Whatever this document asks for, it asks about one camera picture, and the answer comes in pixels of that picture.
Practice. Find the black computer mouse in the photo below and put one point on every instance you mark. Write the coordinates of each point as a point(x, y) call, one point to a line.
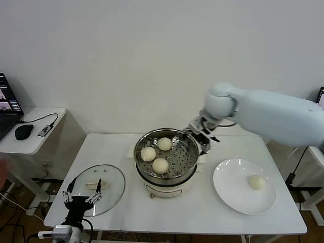
point(24, 131)

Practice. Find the stainless steel steamer basket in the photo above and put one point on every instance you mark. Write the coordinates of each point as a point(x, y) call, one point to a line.
point(179, 162)

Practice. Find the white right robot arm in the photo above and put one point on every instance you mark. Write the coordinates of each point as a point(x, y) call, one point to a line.
point(265, 114)

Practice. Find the white side table with label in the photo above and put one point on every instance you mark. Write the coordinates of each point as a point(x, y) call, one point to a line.
point(310, 202)

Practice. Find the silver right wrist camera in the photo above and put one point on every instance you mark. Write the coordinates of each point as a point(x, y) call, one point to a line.
point(197, 125)

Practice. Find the black laptop on labelled table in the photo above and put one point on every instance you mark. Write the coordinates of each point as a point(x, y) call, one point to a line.
point(321, 98)

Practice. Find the blurred person hand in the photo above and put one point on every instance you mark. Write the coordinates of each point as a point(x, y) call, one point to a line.
point(3, 172)

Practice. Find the white round plate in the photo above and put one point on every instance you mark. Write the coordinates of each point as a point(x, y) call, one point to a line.
point(233, 189)

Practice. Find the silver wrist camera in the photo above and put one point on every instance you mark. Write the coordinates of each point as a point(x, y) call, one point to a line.
point(62, 231)
point(197, 125)

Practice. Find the grey usb hub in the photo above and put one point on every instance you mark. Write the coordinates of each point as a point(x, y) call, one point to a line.
point(45, 130)

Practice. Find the black laptop beside mouse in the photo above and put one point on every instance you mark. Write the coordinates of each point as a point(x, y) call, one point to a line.
point(7, 101)

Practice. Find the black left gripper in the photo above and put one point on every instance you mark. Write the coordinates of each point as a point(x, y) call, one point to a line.
point(77, 206)

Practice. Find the white steamed baozi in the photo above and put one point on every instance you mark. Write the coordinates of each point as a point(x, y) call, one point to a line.
point(160, 165)
point(165, 143)
point(257, 182)
point(148, 154)

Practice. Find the white side table with mouse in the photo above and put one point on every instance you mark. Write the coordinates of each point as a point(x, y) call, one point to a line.
point(25, 148)

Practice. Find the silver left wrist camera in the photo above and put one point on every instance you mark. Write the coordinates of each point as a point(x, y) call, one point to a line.
point(62, 231)

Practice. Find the cream electric cooker pot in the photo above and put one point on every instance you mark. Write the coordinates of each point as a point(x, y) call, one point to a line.
point(164, 189)

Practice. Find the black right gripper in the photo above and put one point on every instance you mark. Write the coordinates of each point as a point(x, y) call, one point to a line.
point(203, 141)

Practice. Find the white wall power socket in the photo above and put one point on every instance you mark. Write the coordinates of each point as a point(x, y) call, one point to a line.
point(47, 164)

